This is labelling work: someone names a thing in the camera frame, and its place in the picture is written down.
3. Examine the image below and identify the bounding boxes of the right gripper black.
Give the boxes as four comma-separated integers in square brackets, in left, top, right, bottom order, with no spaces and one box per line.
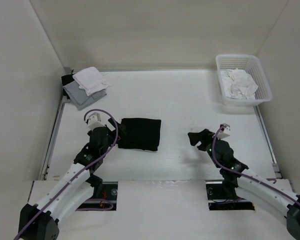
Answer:
[187,128,222,168]

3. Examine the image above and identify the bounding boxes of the black tank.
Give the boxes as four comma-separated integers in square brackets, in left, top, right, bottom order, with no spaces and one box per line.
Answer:
[117,118,162,152]
[61,74,74,100]

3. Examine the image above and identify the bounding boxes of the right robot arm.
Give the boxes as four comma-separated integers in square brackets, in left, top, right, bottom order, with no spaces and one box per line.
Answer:
[187,124,300,240]

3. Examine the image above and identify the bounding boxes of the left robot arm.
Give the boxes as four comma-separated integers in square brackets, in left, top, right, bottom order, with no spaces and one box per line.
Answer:
[15,117,122,240]

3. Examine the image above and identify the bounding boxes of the folded grey tank top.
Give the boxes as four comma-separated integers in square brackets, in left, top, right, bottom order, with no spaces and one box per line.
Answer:
[63,81,107,111]

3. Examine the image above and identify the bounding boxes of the folded white tank top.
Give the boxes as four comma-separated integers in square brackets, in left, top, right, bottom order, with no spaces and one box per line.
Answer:
[72,66,111,96]

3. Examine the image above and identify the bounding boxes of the white tank top in basket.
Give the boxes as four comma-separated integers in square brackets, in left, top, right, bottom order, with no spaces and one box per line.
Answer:
[220,68,258,100]

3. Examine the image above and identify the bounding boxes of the folded black tank top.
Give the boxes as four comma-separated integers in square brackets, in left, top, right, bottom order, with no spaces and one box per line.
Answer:
[61,74,74,100]

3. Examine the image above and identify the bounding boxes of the white plastic laundry basket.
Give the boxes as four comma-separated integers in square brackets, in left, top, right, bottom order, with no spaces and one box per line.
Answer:
[215,54,273,107]

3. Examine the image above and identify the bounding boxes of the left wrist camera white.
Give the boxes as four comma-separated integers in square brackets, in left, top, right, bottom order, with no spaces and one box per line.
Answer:
[87,112,105,131]

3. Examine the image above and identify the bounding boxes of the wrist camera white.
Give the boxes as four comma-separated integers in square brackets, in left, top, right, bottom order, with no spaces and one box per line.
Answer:
[87,112,105,131]
[217,123,231,139]

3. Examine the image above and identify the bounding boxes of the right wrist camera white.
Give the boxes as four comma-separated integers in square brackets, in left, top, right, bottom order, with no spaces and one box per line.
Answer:
[217,123,231,139]

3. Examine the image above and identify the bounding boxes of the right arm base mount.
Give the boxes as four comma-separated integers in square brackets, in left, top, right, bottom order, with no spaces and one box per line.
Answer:
[205,181,255,211]

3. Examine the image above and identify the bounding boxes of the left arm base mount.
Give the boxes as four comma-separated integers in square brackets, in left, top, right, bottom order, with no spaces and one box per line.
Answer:
[77,182,118,212]

